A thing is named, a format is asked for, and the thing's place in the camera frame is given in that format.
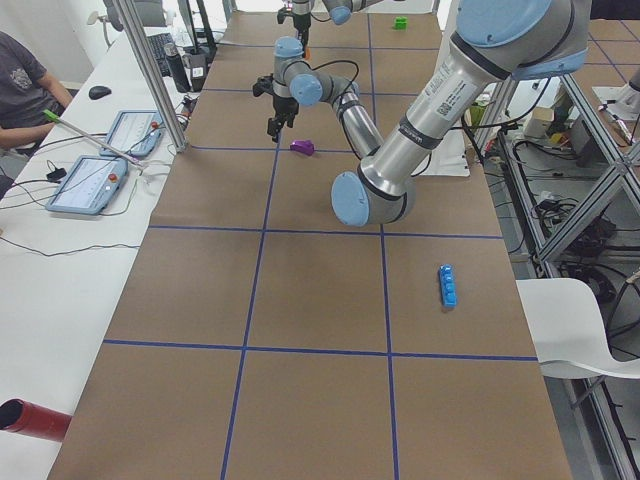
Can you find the purple trapezoid block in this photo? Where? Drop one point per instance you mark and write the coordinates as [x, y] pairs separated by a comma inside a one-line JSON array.
[[305, 147]]

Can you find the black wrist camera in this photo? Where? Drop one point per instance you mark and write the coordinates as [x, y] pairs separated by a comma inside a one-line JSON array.
[[263, 85]]

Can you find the black keyboard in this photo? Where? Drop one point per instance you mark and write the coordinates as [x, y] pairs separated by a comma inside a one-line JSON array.
[[157, 43]]

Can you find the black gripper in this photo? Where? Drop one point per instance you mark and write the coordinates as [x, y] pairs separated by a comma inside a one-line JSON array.
[[300, 23], [283, 105]]

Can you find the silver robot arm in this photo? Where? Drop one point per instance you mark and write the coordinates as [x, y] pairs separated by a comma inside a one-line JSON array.
[[339, 10], [492, 42]]

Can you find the lower blue teach pendant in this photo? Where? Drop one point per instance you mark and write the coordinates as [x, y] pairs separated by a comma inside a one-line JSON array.
[[89, 186]]

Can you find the white chair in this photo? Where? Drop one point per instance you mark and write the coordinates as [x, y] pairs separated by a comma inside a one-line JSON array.
[[567, 330]]

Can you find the red cylinder bottle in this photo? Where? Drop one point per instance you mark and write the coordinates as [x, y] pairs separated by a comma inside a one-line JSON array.
[[33, 420]]

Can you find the aluminium frame post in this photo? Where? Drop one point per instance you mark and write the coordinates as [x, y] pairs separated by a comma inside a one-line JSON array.
[[142, 51]]

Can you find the long blue brick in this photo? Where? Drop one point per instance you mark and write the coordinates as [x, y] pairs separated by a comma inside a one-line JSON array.
[[448, 286]]

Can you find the black computer mouse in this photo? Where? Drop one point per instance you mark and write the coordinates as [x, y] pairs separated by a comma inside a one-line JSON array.
[[98, 92]]

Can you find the green two-stud brick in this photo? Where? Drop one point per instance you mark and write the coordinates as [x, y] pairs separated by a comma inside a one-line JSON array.
[[400, 23]]

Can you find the blue teach pendant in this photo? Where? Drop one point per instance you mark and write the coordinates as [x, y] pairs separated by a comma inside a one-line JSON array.
[[89, 186], [136, 132]]

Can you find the seated person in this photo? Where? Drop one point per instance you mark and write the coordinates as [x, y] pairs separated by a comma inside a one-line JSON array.
[[28, 89]]

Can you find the upper blue teach pendant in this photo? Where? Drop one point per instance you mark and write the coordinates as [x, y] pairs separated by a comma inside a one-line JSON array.
[[136, 132]]

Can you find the green tipped stick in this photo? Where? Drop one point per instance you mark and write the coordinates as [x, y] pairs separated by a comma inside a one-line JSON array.
[[58, 120]]

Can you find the black water bottle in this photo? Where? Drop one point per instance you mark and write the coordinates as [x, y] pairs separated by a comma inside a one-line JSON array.
[[176, 68]]

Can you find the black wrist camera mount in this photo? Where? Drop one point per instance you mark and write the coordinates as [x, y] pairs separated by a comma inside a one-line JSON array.
[[284, 13]]

